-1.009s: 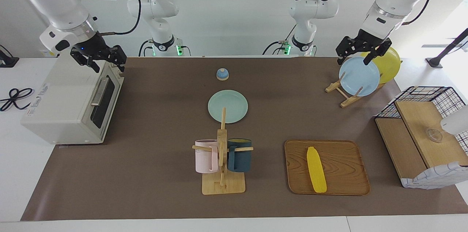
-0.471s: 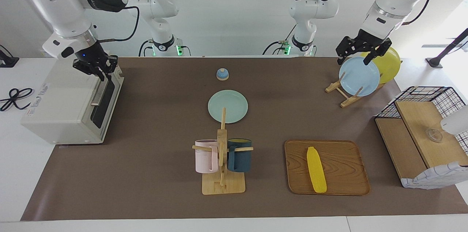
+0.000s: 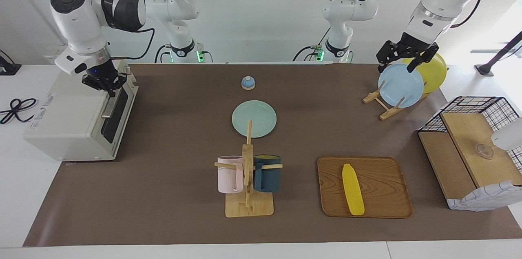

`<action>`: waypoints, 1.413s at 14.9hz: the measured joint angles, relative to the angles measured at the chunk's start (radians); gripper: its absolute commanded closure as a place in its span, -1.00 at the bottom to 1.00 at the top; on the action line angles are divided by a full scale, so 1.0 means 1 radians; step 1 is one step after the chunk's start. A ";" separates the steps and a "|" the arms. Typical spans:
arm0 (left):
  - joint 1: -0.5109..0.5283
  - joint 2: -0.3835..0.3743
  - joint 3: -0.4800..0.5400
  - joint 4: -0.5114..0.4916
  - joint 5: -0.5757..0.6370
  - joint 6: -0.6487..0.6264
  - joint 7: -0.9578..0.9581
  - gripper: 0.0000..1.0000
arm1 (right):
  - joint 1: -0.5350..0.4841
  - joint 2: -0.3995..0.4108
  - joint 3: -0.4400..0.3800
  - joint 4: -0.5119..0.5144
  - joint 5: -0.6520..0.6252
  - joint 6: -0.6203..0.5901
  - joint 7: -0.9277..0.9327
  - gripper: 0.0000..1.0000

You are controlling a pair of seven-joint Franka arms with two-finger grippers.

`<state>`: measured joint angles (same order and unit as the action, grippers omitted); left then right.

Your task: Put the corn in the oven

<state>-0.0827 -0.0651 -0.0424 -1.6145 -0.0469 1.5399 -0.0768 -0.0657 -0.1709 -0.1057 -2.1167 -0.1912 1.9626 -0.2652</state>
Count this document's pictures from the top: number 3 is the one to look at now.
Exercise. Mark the black stand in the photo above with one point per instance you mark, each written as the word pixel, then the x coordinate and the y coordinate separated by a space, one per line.
pixel 495 60

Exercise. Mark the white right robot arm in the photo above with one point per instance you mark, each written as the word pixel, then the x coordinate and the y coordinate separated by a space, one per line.
pixel 77 14

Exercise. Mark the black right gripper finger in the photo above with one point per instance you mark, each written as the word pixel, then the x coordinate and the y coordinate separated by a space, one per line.
pixel 122 79
pixel 111 91

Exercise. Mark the white rounded device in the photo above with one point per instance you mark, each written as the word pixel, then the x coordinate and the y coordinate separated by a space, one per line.
pixel 509 136

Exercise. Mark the dark blue mug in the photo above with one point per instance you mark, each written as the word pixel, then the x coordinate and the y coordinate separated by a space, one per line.
pixel 269 177

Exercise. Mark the brown wooden tray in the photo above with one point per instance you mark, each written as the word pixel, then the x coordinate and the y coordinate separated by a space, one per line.
pixel 379 187

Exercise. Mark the wooden plate rack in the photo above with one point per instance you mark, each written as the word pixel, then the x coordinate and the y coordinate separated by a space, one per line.
pixel 387 113

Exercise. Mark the wooden mug rack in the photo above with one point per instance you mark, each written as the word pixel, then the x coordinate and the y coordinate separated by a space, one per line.
pixel 248 206

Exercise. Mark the glass oven door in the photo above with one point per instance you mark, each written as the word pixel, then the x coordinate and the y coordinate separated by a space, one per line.
pixel 118 116

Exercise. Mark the pink mug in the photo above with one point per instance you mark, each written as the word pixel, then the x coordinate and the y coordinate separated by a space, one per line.
pixel 227 175

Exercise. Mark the small blue call bell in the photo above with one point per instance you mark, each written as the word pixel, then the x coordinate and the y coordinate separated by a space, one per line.
pixel 248 83

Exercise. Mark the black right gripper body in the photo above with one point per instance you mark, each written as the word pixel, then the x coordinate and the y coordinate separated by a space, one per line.
pixel 100 74

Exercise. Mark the small clear glass bowl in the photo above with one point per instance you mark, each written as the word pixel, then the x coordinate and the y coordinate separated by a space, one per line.
pixel 485 151

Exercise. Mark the pale green plate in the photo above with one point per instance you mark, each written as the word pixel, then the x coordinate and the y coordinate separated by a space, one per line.
pixel 254 117

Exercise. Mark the wooden step shelf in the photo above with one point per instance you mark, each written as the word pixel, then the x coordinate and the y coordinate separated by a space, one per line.
pixel 469 136

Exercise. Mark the cream toaster oven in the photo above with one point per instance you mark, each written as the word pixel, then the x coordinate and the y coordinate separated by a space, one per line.
pixel 65 116

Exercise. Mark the yellow plate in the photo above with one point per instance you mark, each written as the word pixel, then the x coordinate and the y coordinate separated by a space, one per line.
pixel 434 73

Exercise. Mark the white checkered cloth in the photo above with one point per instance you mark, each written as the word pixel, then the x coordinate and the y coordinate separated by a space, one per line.
pixel 489 198

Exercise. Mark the brown table mat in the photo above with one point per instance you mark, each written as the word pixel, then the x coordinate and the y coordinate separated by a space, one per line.
pixel 183 193

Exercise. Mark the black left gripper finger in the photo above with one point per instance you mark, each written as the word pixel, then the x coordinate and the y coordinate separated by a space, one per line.
pixel 422 59
pixel 383 61

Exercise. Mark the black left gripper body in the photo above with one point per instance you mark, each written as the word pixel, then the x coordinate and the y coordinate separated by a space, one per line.
pixel 410 45

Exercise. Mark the light blue plate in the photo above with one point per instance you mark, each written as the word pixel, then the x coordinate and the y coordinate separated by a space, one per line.
pixel 401 87

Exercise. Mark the black clamp mount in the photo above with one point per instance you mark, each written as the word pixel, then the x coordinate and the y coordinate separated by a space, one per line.
pixel 8 67

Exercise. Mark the yellow corn cob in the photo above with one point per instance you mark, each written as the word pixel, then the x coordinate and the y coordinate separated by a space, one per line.
pixel 353 189

